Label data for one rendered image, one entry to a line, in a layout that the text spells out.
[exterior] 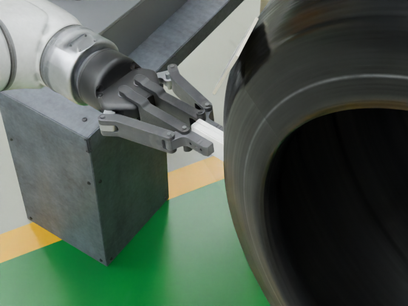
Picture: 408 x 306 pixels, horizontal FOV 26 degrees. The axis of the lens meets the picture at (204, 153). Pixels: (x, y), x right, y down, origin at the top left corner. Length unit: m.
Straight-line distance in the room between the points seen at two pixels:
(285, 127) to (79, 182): 1.28
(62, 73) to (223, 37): 1.57
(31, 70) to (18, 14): 0.07
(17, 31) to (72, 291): 1.07
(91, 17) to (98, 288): 0.76
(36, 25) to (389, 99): 0.64
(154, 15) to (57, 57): 0.57
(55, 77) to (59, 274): 1.07
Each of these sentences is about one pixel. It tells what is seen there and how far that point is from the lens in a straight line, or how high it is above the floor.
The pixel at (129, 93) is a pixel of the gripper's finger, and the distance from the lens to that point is 1.04.
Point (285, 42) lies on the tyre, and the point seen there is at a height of 1.34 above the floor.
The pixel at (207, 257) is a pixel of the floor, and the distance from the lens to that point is 2.11.
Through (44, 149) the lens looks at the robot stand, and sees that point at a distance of 1.90.
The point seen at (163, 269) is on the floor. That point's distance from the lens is 2.09.
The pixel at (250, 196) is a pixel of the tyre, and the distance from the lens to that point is 0.74.
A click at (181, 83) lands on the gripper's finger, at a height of 1.01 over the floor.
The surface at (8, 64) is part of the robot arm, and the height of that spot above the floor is 1.01.
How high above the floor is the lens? 1.75
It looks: 49 degrees down
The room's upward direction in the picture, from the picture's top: straight up
